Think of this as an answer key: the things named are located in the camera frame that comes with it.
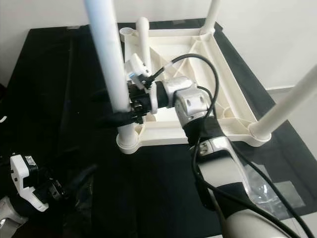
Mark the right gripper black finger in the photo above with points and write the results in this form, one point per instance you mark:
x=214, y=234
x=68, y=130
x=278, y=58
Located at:
x=101, y=95
x=115, y=119

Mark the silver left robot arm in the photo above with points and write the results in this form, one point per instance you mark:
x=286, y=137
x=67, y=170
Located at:
x=12, y=218

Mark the white plastic table top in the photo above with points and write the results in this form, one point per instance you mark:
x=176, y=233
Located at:
x=218, y=119

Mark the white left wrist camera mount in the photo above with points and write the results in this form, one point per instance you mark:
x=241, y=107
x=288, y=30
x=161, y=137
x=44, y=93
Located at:
x=25, y=178

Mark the black tablecloth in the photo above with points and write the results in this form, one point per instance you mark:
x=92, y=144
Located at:
x=49, y=99

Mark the clear tape strip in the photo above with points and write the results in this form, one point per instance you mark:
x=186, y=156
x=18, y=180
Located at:
x=86, y=203

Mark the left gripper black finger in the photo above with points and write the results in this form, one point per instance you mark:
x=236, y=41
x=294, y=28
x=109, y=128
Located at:
x=79, y=178

